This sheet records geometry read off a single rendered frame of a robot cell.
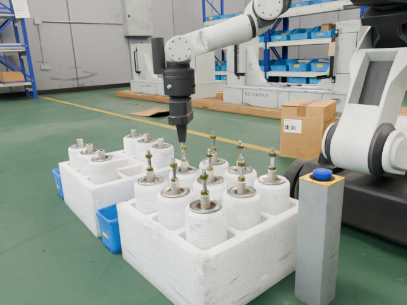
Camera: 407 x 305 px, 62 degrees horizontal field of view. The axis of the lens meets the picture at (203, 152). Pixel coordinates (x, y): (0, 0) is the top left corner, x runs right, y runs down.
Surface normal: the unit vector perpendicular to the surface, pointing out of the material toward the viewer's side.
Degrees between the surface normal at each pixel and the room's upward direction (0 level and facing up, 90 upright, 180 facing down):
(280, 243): 90
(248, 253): 90
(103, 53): 90
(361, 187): 46
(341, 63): 90
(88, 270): 0
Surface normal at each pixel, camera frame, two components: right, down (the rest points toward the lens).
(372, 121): -0.65, -0.40
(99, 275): -0.04, -0.96
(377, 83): -0.73, -0.17
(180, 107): -0.14, 0.28
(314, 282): -0.77, 0.21
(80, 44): 0.64, 0.19
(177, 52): 0.17, 0.26
